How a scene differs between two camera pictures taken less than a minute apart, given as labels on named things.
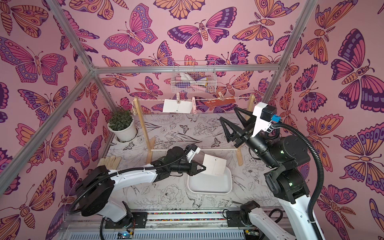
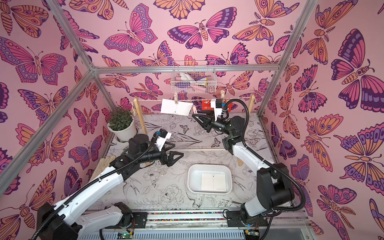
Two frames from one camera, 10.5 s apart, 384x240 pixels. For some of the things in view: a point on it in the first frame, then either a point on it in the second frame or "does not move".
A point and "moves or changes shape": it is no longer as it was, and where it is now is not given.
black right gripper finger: x=229 y=136 -> x=204 y=122
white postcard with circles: x=214 y=166 -> x=213 y=182
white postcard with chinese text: x=171 y=106 does not move
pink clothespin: x=193 y=100 moves or changes shape
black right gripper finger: x=250 y=121 -> x=208 y=114
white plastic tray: x=203 y=183 does not move
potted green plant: x=121 y=122 does not move
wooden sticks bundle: x=111 y=163 does not move
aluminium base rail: x=158 y=225 does not move
